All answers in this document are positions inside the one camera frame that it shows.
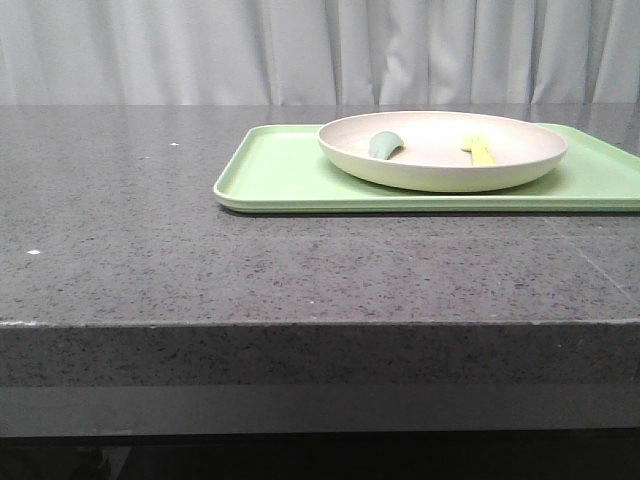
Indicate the cream round plate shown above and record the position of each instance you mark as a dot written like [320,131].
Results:
[432,159]

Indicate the yellow plastic fork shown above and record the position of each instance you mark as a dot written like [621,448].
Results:
[478,149]

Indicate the light green serving tray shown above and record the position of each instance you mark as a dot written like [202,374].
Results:
[280,169]

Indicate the green plastic spoon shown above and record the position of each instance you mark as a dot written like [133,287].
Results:
[383,144]

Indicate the white curtain backdrop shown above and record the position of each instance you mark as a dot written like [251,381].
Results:
[318,52]

